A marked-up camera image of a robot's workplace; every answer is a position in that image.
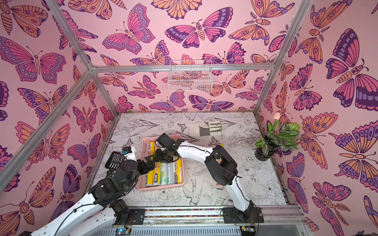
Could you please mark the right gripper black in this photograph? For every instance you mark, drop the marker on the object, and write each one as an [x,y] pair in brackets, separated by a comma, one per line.
[161,155]

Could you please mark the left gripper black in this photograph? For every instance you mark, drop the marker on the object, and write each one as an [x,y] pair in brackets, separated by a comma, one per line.
[151,165]

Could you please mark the white green plastic wrap roll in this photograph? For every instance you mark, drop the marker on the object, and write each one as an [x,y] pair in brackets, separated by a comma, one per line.
[164,174]

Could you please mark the yellow plastic wrap roll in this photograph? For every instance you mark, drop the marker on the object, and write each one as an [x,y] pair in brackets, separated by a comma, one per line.
[219,187]
[156,174]
[150,176]
[179,171]

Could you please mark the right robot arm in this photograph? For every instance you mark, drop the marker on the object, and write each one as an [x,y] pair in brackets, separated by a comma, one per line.
[221,166]

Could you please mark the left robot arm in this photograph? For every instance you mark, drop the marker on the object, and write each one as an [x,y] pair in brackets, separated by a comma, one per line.
[102,206]

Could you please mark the pink perforated plastic basket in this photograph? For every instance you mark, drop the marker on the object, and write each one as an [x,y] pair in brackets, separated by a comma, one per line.
[142,179]

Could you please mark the folded beige green cloth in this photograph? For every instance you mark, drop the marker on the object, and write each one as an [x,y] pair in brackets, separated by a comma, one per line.
[213,128]

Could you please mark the potted green plant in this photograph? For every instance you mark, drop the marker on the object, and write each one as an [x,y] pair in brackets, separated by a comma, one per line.
[279,136]

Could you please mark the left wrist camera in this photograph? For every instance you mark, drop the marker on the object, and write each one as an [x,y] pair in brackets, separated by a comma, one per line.
[129,153]

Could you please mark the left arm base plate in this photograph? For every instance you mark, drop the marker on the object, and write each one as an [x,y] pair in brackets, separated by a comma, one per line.
[135,216]

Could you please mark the aluminium front rail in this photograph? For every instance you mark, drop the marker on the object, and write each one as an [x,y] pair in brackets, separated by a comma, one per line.
[211,215]

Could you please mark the white wire wall basket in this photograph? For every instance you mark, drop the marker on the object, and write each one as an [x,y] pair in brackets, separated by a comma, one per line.
[191,75]

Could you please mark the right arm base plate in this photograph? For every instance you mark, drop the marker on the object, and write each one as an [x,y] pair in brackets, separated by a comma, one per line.
[233,215]

